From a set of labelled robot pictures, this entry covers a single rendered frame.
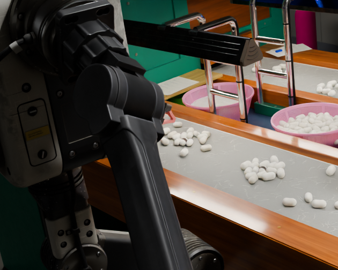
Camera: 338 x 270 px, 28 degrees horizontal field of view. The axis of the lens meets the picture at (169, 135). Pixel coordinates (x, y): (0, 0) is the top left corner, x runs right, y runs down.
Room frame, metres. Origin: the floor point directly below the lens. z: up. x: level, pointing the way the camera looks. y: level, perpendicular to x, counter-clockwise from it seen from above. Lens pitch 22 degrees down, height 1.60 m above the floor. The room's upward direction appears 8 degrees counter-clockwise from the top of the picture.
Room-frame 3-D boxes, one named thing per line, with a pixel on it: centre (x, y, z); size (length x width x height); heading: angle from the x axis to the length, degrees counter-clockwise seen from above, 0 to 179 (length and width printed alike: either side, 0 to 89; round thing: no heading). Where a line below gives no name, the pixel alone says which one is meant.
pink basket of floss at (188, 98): (2.34, -0.20, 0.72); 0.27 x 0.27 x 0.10
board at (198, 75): (2.51, -0.07, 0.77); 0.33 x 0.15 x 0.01; 127
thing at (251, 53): (2.04, -0.08, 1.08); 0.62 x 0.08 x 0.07; 37
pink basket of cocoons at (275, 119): (1.99, -0.46, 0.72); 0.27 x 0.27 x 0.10
